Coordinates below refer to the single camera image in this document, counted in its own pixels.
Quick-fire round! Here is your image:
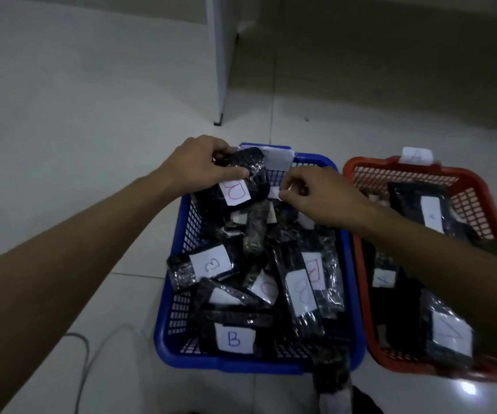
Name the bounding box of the person's right hand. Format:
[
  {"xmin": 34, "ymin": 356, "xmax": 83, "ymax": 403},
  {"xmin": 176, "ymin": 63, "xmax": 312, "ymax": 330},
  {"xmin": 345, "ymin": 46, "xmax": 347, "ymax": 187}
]
[{"xmin": 279, "ymin": 166, "xmax": 378, "ymax": 242}]

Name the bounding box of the person's left hand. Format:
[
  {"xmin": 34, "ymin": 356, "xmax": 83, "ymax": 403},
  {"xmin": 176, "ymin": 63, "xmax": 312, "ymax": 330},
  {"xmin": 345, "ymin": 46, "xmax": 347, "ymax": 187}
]
[{"xmin": 158, "ymin": 135, "xmax": 251, "ymax": 208}]

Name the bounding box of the red plastic basket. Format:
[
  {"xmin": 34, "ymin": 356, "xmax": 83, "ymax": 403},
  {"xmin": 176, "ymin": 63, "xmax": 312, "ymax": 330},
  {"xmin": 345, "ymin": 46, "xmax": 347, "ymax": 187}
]
[{"xmin": 342, "ymin": 155, "xmax": 497, "ymax": 386}]

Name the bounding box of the blue plastic basket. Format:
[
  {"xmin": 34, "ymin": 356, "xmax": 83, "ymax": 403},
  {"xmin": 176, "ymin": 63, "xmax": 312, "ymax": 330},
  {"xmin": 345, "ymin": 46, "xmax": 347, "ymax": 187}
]
[{"xmin": 153, "ymin": 143, "xmax": 366, "ymax": 375}]

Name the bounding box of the person's right forearm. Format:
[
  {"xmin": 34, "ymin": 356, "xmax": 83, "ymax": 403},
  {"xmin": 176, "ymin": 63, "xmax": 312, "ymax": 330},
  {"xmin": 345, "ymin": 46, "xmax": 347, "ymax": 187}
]
[{"xmin": 360, "ymin": 206, "xmax": 497, "ymax": 367}]

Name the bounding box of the person's left forearm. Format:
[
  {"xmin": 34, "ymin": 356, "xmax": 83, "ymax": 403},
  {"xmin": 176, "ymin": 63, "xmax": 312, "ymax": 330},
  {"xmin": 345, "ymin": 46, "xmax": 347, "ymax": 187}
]
[{"xmin": 0, "ymin": 172, "xmax": 189, "ymax": 414}]

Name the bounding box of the person's black trouser leg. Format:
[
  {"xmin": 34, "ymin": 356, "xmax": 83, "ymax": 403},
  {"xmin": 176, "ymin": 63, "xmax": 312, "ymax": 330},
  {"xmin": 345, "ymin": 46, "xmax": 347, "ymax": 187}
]
[{"xmin": 351, "ymin": 385, "xmax": 385, "ymax": 414}]

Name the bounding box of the large white paper tag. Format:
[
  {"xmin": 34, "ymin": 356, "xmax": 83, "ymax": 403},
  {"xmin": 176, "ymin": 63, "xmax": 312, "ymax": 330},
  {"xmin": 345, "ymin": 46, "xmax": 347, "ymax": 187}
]
[{"xmin": 255, "ymin": 146, "xmax": 295, "ymax": 171}]

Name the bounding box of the small white paper tag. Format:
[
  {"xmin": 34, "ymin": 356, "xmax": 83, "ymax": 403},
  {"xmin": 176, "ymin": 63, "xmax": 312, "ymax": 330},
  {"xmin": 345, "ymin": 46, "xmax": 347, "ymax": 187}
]
[{"xmin": 399, "ymin": 147, "xmax": 433, "ymax": 165}]

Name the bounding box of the white desk side panel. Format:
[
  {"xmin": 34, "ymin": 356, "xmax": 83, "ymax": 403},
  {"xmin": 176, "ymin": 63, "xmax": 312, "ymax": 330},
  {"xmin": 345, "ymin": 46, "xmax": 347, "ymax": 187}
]
[{"xmin": 205, "ymin": 0, "xmax": 258, "ymax": 127}]

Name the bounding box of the thin white cable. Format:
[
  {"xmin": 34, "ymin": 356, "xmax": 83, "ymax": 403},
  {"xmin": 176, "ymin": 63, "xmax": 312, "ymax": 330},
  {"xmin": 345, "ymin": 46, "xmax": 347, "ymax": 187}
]
[{"xmin": 65, "ymin": 331, "xmax": 92, "ymax": 414}]

